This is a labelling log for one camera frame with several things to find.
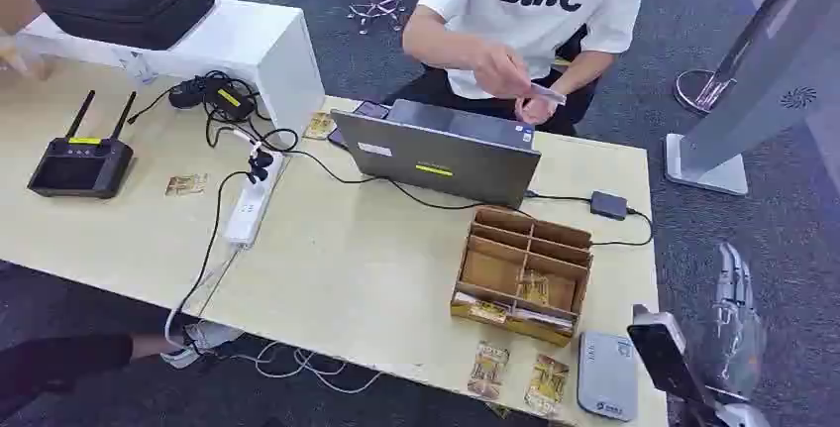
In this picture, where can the person's right hand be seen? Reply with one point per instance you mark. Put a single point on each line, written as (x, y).
(502, 73)

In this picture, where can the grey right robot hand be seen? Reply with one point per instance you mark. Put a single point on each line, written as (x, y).
(735, 339)

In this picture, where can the person's left hand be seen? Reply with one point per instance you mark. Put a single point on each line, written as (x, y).
(535, 111)

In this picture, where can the small card with silver back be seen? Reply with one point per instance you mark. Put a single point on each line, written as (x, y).
(550, 94)

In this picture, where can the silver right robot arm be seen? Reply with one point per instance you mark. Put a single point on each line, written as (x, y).
(735, 411)

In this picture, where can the person in white shirt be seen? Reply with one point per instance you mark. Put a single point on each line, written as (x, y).
(531, 30)

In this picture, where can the grey laptop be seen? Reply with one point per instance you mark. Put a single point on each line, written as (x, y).
(453, 158)

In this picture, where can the dark laptop charger brick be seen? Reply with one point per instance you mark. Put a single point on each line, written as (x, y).
(609, 205)

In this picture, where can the grey flat device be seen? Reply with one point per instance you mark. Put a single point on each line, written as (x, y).
(608, 378)

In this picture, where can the dark smartphone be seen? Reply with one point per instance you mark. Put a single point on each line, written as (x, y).
(371, 110)

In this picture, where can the wooden card box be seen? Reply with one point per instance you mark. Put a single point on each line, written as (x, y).
(525, 260)

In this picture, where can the chrome round base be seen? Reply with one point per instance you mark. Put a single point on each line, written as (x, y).
(699, 90)

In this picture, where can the gold printed card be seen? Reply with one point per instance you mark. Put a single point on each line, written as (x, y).
(320, 126)
(487, 311)
(534, 289)
(488, 371)
(546, 384)
(186, 184)

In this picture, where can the stack of pale cards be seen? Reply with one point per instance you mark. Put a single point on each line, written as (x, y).
(545, 320)

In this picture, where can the white floor stand with panel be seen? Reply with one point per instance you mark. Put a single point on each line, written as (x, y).
(755, 89)

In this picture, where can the white desk riser shelf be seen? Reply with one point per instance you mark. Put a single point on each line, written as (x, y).
(262, 50)

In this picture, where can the black adapter with yellow label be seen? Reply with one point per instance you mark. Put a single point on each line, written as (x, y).
(228, 99)

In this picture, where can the white power strip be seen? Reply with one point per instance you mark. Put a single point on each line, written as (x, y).
(252, 204)

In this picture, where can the black plug adapter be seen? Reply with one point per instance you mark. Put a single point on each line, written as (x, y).
(186, 94)

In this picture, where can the black controller with two antennas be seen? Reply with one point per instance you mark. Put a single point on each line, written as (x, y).
(80, 168)

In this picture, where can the person's leg with shoe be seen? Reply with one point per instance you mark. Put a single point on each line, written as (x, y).
(72, 362)

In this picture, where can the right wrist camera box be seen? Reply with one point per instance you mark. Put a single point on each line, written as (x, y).
(666, 358)

